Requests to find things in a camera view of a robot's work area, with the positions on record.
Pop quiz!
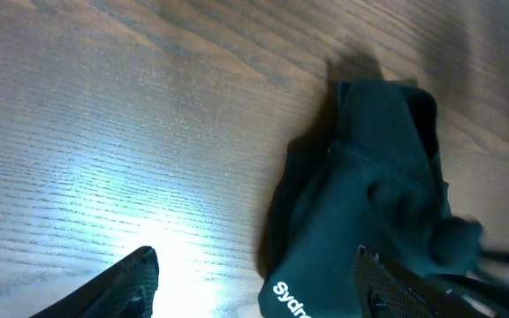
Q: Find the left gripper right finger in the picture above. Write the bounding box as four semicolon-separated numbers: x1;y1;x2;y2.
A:
352;245;509;318

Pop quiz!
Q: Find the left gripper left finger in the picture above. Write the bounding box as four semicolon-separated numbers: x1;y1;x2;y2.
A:
33;246;159;318

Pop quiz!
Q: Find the plain black t-shirt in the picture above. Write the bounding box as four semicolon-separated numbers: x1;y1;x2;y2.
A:
258;79;482;317

